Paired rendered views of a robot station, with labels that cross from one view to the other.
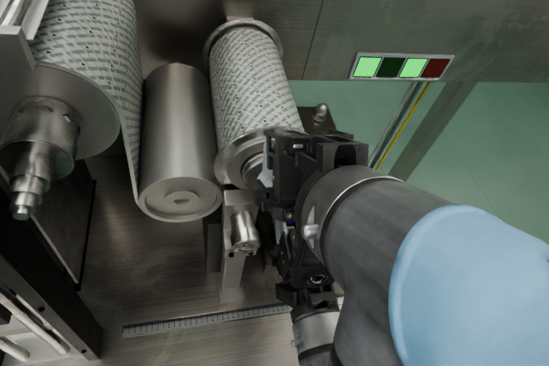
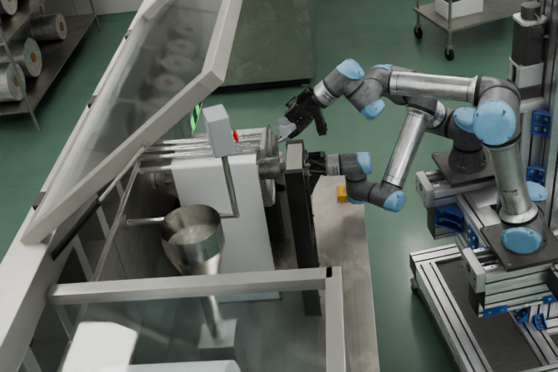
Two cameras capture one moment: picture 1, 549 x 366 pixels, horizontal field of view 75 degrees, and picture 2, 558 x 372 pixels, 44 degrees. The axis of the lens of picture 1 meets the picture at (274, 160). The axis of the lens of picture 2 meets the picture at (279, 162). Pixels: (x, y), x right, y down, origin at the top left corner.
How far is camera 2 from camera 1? 1.97 m
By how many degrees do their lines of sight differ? 47
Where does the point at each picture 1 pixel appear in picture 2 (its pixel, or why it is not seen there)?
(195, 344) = (320, 244)
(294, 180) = (305, 110)
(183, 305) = not seen: hidden behind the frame
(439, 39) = not seen: hidden behind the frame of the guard
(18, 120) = (269, 162)
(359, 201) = (329, 82)
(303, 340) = (335, 165)
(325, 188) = (320, 91)
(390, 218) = (335, 75)
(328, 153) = (310, 91)
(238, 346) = (325, 230)
